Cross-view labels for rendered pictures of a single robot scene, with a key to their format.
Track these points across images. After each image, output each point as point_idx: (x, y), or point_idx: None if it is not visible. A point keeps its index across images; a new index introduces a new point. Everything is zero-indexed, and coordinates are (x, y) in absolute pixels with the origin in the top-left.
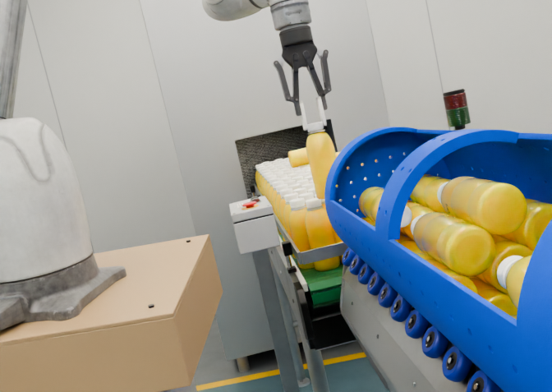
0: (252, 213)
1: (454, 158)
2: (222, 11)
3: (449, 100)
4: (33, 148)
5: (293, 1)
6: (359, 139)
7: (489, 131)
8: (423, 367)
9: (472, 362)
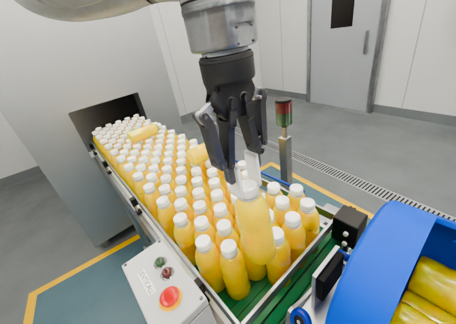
0: (185, 322)
1: (444, 231)
2: None
3: (283, 107)
4: None
5: None
6: (397, 260)
7: None
8: None
9: None
